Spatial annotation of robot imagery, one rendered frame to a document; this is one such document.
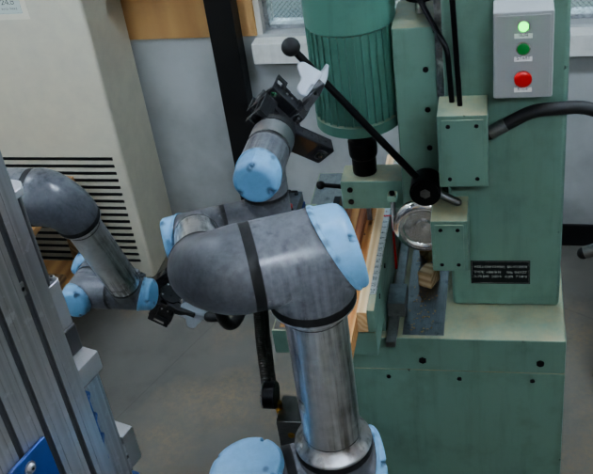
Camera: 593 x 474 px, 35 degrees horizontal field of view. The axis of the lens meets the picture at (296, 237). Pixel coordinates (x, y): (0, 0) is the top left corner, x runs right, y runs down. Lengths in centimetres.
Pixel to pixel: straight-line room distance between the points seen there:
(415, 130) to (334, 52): 23
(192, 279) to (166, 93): 241
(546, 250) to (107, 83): 181
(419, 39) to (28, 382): 97
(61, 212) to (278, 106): 49
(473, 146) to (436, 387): 58
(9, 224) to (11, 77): 231
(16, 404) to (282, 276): 35
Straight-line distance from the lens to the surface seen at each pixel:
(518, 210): 189
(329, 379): 128
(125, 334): 342
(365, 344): 185
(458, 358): 199
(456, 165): 174
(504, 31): 164
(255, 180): 147
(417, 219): 188
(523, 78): 167
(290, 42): 171
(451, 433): 215
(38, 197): 184
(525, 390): 205
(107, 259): 200
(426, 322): 200
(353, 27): 175
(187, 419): 303
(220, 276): 113
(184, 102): 352
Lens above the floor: 209
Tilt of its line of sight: 34 degrees down
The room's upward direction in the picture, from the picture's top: 9 degrees counter-clockwise
